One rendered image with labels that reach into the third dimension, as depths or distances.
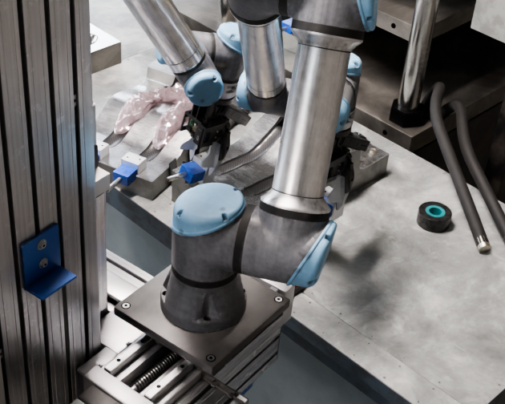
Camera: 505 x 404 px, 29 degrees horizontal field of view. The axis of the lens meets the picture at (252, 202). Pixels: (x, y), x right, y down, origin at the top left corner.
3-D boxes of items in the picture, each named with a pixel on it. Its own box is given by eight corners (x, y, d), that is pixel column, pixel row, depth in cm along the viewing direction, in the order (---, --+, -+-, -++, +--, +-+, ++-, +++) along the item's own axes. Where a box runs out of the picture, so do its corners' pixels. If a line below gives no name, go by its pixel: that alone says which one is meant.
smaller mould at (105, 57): (65, 84, 276) (64, 62, 272) (34, 63, 284) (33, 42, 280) (121, 62, 288) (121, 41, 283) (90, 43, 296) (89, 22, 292)
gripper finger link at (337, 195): (322, 217, 212) (320, 179, 208) (340, 207, 215) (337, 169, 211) (333, 221, 210) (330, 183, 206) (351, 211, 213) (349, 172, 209)
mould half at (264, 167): (247, 254, 222) (251, 206, 214) (171, 200, 236) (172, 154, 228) (385, 173, 251) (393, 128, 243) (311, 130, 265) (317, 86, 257)
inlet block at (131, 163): (115, 204, 229) (115, 184, 226) (98, 196, 230) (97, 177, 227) (146, 176, 238) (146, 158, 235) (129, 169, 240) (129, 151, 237)
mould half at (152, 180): (151, 200, 235) (151, 163, 229) (63, 166, 244) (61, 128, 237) (249, 110, 272) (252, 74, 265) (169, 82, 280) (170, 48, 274)
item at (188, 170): (171, 195, 219) (178, 176, 216) (157, 183, 221) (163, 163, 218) (212, 182, 228) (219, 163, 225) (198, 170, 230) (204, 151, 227)
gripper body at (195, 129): (178, 132, 217) (190, 86, 210) (205, 123, 223) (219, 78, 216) (200, 151, 214) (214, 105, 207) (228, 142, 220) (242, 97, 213)
